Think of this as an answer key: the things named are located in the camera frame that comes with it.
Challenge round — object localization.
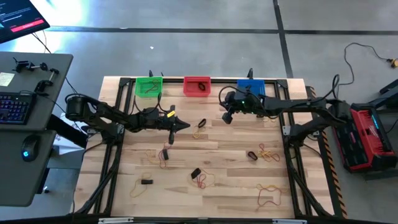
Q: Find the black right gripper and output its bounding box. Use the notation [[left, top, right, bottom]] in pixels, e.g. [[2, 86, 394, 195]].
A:
[[221, 88, 264, 126]]

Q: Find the green plastic basket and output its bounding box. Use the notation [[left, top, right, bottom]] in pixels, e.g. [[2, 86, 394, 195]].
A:
[[134, 76, 164, 98]]

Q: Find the pale sticky note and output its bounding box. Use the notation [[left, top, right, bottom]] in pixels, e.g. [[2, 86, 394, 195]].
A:
[[0, 72, 16, 87]]

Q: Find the black floor cable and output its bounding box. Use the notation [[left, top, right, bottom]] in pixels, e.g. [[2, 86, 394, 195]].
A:
[[336, 42, 393, 91]]

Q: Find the dark grey desk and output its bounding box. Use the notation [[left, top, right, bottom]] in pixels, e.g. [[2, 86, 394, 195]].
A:
[[0, 51, 74, 208]]

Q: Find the blue plastic basket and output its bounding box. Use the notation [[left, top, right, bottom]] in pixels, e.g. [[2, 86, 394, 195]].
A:
[[236, 78, 266, 98]]

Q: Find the black computer mouse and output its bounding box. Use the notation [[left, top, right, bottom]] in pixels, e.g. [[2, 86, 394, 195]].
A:
[[20, 134, 40, 163]]

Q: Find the silver metal bracket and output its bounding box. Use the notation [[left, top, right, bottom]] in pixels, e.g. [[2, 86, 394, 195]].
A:
[[272, 218, 307, 224], [98, 217, 134, 224]]

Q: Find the yellow black hazard strip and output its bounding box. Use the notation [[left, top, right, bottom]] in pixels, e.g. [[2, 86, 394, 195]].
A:
[[306, 85, 349, 219]]

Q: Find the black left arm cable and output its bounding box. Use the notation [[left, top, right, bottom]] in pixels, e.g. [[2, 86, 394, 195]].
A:
[[132, 91, 170, 116]]

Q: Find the dark metal stand base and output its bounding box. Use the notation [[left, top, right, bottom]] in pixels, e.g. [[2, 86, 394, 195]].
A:
[[349, 79, 398, 114]]

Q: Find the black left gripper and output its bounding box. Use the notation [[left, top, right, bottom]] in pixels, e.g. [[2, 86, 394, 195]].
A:
[[145, 105, 192, 146]]

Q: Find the dark right arm cable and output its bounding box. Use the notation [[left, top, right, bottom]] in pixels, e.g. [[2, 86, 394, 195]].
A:
[[218, 85, 239, 105]]

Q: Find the black aluminium table frame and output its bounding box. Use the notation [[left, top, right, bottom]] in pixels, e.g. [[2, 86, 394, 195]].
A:
[[73, 76, 334, 218]]

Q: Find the black desk clamp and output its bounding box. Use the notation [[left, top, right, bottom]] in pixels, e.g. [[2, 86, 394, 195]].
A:
[[34, 67, 60, 94], [12, 57, 49, 74]]

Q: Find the black desk leg bar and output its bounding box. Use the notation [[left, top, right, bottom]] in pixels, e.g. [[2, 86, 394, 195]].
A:
[[46, 113, 90, 149]]

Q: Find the black backlit keyboard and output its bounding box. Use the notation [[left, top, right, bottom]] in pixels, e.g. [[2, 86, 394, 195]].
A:
[[0, 91, 37, 126]]

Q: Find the thin monitor cable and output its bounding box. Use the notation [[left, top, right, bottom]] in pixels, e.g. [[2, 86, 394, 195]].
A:
[[30, 30, 90, 108]]

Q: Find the monitor with red button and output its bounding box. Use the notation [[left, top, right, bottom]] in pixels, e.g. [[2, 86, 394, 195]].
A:
[[0, 0, 51, 44]]

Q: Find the red black tool case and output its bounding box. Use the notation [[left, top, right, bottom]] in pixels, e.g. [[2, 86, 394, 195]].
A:
[[331, 102, 398, 174]]

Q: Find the white paper sheet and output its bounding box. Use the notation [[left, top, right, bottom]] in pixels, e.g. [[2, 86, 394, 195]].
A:
[[52, 111, 91, 156]]

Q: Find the red plastic basket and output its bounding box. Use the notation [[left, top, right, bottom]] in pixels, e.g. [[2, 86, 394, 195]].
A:
[[183, 76, 212, 98]]

